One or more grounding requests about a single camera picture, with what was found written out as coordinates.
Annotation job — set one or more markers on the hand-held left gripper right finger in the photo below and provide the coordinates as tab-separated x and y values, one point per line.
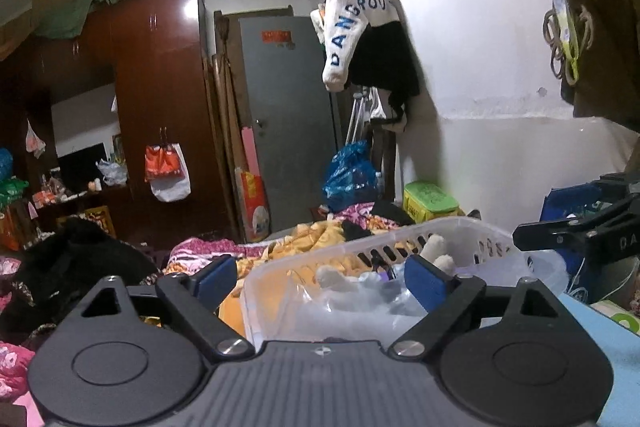
425	284

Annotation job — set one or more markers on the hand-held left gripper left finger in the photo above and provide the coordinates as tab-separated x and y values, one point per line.
220	279

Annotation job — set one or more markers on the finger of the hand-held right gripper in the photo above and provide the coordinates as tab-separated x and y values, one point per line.
555	234
617	184

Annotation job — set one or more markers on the plush doll striped clothes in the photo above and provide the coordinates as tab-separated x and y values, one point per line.
435	248

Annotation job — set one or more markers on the white plastic basket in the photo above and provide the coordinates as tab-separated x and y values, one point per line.
280	307

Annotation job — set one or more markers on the plastic-wrapped white roll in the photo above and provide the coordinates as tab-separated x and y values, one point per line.
350	302

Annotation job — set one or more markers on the blue shopping bag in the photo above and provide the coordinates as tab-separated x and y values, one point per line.
555	212

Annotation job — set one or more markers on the floral blanket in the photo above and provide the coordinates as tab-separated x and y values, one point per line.
200	252

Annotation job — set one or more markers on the red yellow board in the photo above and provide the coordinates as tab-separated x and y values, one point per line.
255	207

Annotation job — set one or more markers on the green box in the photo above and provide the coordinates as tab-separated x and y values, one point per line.
430	199

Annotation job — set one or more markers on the white green pack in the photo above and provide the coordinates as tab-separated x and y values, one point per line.
620	319

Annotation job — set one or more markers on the olive hanging tote bag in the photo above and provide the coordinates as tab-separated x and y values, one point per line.
610	72

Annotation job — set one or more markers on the orange white plastic bag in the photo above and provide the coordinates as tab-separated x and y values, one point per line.
162	162

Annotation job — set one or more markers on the pink board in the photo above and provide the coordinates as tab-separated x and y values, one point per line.
250	152

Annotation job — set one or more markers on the blue plastic bag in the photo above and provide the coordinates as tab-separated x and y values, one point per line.
347	172

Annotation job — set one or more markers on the pile of dark clothes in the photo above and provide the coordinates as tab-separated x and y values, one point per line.
65	267

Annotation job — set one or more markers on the black monitor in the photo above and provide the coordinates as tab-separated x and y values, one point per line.
80	167

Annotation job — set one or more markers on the grey door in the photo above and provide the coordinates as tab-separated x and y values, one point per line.
290	107

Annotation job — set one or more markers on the brown wooden wardrobe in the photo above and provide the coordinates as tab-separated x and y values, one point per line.
160	82

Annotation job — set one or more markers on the pink bedsheet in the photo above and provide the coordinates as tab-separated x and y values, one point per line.
20	382

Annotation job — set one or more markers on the green plastic bag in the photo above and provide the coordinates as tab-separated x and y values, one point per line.
12	192

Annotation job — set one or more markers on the black hanging garment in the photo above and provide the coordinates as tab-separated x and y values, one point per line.
385	62

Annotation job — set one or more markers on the pink white hanging bag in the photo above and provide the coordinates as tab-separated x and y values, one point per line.
35	139

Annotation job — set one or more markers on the white lettered hoodie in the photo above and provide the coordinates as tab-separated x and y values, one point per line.
345	7

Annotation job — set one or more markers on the green cloth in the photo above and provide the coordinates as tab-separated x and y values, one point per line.
65	17

